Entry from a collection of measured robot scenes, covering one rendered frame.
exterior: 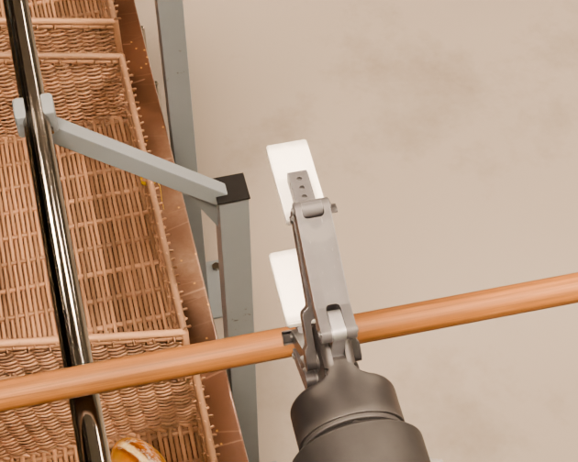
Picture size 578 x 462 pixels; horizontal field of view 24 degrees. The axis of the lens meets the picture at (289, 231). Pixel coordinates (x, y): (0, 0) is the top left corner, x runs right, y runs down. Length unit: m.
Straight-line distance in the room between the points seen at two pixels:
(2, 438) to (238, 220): 0.46
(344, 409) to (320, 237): 0.12
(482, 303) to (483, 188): 1.64
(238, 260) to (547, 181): 1.30
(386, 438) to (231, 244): 0.93
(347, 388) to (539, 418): 1.77
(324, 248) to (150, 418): 1.04
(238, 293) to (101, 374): 0.63
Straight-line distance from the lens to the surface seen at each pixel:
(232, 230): 1.75
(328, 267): 0.89
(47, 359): 1.85
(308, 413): 0.90
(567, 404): 2.68
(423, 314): 1.31
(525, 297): 1.34
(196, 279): 2.09
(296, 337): 1.03
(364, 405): 0.89
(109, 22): 2.24
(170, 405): 1.89
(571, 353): 2.74
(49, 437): 1.92
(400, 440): 0.88
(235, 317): 1.93
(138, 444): 1.88
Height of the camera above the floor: 2.30
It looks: 54 degrees down
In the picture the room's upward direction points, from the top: straight up
